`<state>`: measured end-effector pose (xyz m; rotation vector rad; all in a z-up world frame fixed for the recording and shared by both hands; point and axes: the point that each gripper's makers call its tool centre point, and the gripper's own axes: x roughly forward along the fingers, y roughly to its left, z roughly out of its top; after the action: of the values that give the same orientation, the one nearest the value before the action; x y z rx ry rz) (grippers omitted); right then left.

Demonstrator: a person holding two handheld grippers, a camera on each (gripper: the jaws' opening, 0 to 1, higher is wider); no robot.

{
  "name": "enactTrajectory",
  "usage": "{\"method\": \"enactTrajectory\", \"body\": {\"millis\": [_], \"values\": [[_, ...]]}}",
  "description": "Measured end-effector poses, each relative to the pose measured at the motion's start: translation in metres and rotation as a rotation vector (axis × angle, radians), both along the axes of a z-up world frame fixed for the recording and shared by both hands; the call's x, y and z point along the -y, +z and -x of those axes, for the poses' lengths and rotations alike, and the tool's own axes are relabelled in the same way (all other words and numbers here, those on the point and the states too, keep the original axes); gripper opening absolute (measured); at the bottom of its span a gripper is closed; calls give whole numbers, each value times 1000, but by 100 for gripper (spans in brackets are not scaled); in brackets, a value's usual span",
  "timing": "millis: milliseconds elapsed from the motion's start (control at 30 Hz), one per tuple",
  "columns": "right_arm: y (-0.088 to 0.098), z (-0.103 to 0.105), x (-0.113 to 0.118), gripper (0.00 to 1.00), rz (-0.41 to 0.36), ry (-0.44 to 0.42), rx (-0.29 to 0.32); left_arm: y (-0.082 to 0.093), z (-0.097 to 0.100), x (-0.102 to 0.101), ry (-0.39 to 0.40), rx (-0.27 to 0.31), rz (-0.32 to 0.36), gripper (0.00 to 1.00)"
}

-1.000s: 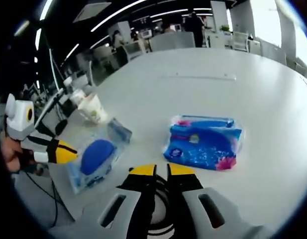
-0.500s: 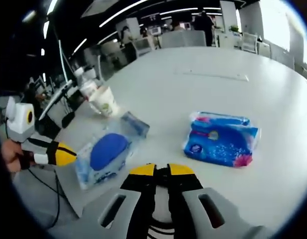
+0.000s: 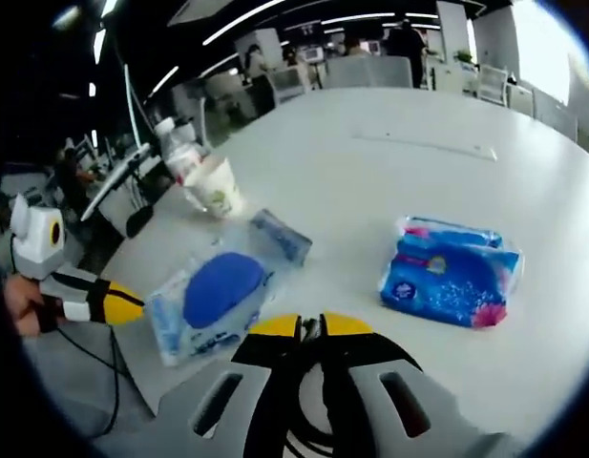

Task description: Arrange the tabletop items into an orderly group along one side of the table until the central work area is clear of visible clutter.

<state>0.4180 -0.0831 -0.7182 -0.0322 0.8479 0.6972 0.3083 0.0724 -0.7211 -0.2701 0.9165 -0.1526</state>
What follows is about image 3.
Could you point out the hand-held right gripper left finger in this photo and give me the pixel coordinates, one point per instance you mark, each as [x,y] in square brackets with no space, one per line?
[246,396]

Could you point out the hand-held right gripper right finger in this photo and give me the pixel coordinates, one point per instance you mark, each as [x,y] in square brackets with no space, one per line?
[370,381]

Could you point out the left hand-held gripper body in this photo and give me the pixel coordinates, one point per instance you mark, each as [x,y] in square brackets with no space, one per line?
[36,238]

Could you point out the wet wipes pack blue lid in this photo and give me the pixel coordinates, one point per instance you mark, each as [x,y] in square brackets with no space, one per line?
[213,296]

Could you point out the blue tissue pack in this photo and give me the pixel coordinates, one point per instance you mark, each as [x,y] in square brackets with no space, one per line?
[447,276]

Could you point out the white printed paper cup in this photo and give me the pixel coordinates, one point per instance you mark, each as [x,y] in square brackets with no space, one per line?
[215,191]

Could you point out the small blue tissue packet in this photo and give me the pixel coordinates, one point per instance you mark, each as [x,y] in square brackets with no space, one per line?
[282,236]

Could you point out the clear plastic water bottle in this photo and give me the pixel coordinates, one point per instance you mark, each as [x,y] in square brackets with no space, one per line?
[179,152]

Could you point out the person's left hand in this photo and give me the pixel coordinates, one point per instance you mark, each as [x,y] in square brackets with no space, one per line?
[24,305]

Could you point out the black oval pad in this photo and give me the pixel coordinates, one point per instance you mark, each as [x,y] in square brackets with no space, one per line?
[139,222]

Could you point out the frosted desk partition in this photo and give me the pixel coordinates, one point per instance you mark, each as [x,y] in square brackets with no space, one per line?
[368,72]

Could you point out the white office chair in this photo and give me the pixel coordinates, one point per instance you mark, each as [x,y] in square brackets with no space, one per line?
[493,83]

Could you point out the potted plant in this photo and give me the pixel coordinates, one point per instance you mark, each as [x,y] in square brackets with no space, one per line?
[464,57]

